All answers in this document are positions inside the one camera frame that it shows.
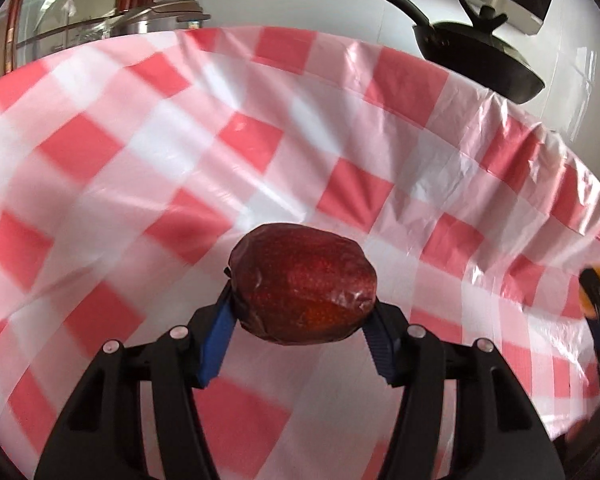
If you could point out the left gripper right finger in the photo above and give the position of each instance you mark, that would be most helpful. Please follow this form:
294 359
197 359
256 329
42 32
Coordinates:
497 432

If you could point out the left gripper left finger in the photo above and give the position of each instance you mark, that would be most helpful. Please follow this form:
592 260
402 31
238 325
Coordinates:
98 434

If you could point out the dark red wrinkled apple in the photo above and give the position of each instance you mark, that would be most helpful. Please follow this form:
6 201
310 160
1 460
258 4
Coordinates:
296 285

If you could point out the red white checkered tablecloth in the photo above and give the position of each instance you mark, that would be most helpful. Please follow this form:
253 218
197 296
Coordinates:
129 168

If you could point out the black frying pan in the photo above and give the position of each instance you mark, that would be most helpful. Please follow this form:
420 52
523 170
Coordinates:
472 50

